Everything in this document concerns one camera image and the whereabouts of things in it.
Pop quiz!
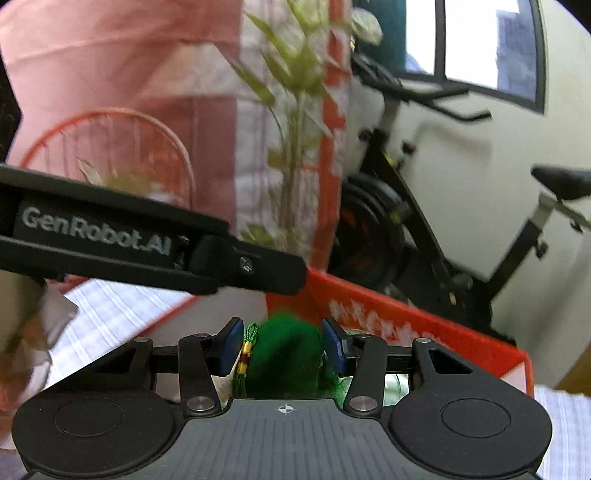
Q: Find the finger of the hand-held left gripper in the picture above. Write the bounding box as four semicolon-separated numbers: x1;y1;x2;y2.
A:
187;234;309;297

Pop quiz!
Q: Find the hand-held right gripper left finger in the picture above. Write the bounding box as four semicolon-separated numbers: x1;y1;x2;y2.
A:
88;316;245;416

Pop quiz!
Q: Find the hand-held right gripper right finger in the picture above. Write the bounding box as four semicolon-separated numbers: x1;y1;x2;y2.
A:
322;316;481;415

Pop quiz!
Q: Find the green fluffy tassel ornament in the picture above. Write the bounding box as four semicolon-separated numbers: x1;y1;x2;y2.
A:
231;312;357;400

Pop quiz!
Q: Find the red cardboard box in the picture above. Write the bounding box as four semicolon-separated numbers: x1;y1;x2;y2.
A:
139;267;536;403

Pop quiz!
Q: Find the blue checkered tablecloth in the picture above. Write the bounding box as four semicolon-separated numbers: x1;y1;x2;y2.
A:
44;279;591;480

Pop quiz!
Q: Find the black exercise bike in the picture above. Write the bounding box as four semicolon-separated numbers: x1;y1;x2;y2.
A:
330;52;591;344

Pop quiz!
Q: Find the teal window curtain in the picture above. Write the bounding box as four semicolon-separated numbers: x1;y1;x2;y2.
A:
351;0;408;77

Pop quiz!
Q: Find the dark framed window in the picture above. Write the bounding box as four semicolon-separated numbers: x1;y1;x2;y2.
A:
401;0;546;114

